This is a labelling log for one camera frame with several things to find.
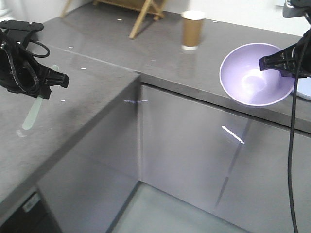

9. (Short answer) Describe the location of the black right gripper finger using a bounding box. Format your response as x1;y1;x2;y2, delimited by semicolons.
280;69;307;79
259;45;297;71

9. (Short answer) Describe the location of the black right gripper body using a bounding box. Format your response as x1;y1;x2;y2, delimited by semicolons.
291;9;311;78

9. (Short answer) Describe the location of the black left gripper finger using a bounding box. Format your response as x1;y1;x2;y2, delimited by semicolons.
36;64;69;88
36;84;52;99

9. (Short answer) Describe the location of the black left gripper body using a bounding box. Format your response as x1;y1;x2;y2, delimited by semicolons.
0;31;39;97

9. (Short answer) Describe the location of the mint green plastic spoon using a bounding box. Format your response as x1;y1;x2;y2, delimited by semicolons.
22;64;60;131

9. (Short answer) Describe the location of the purple plastic bowl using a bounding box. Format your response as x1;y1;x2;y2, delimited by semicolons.
219;43;294;108

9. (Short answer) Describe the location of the light blue plastic plate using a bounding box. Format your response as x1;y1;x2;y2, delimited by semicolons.
297;77;311;100

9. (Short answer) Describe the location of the brown paper cup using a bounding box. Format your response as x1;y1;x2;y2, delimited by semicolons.
181;10;205;51

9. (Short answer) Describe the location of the grey cabinet door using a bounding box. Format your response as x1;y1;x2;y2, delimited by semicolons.
138;83;311;233

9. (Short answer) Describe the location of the wooden folding rack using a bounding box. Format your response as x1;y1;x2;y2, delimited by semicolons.
59;0;167;39

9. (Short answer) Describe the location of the black drawer sterilizer cabinet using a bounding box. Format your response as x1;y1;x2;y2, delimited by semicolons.
0;186;62;233

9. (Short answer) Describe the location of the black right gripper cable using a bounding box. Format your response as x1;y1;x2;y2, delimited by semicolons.
287;38;311;233

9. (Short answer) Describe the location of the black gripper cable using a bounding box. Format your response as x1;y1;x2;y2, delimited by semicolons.
0;38;51;94
287;38;311;233

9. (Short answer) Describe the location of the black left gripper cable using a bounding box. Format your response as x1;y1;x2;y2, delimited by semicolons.
0;38;51;94

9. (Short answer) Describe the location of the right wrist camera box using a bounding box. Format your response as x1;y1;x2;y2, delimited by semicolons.
282;0;311;18

